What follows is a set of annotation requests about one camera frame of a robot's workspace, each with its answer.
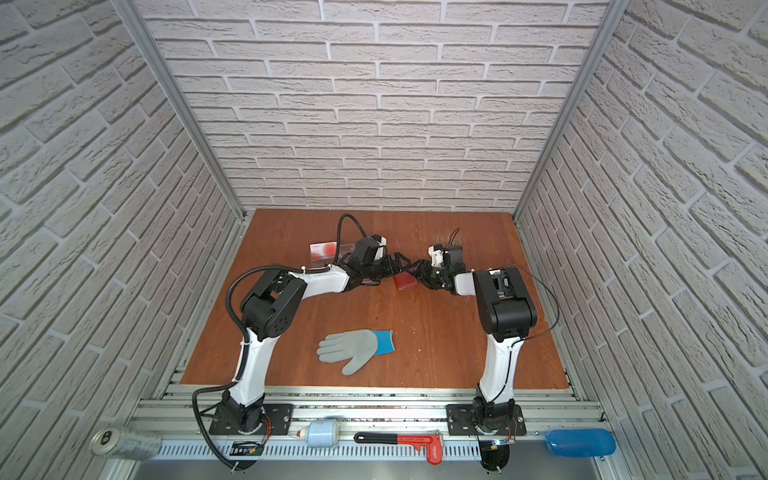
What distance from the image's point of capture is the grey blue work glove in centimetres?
84

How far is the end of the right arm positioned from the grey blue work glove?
20 cm

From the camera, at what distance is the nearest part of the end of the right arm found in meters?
0.82
